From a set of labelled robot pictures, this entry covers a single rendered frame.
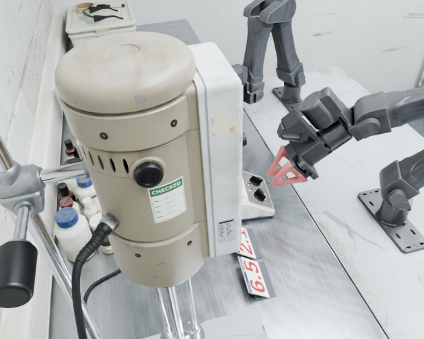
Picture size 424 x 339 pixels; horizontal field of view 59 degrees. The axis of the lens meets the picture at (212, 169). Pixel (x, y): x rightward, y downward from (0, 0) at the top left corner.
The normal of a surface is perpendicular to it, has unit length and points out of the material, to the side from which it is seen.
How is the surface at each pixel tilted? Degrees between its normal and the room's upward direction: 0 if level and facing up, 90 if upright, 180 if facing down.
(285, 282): 0
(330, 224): 0
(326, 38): 90
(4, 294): 90
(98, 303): 0
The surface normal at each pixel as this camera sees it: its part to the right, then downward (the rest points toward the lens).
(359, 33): 0.26, 0.63
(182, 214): 0.68, 0.46
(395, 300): -0.04, -0.76
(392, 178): -0.81, -0.54
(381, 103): -0.41, -0.74
